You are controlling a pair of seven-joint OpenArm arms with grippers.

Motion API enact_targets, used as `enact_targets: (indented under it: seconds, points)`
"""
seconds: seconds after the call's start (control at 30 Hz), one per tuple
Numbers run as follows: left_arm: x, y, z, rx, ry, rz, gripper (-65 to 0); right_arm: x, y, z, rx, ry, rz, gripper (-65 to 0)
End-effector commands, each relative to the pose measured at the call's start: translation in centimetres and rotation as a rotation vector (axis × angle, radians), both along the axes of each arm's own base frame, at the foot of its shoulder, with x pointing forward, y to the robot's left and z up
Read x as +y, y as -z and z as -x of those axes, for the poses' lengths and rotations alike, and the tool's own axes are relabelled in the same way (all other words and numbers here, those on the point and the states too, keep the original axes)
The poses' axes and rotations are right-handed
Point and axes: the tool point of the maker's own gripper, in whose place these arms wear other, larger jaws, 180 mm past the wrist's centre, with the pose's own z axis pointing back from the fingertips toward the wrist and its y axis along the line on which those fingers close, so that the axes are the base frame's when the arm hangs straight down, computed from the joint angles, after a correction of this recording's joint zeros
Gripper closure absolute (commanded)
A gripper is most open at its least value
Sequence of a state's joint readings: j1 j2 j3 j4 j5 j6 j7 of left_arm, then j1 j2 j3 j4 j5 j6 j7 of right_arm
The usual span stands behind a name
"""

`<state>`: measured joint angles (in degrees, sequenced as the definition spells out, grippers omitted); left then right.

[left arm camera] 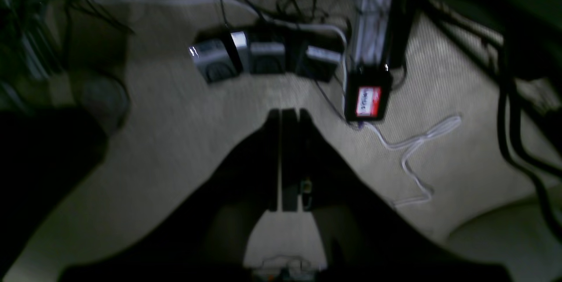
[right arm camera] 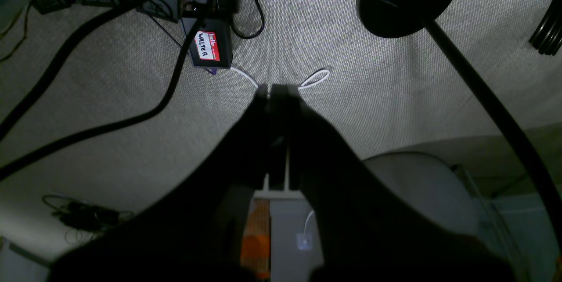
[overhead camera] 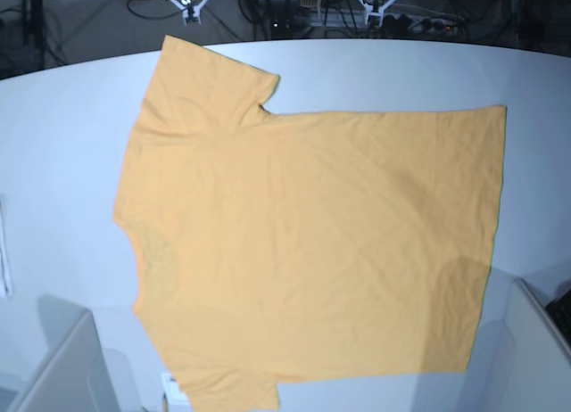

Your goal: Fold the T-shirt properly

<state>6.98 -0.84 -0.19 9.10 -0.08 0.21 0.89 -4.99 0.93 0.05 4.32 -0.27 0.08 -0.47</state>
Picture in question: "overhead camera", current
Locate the orange yellow T-shirt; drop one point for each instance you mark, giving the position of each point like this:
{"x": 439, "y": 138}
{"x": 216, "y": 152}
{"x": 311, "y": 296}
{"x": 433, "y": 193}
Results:
{"x": 303, "y": 247}

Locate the grey partition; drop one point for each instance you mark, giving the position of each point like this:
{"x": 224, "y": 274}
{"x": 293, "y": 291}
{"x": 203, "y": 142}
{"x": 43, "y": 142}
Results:
{"x": 72, "y": 376}
{"x": 546, "y": 357}

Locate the black keyboard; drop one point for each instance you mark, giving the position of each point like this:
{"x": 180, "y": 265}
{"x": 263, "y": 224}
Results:
{"x": 560, "y": 313}

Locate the pencil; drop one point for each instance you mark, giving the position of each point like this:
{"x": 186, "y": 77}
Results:
{"x": 164, "y": 404}

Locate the grey partition left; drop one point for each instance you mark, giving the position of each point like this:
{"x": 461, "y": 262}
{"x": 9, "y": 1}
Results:
{"x": 72, "y": 376}

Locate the grey partition right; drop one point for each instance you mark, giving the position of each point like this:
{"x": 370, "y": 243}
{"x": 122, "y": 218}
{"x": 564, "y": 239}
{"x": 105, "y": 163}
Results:
{"x": 546, "y": 357}

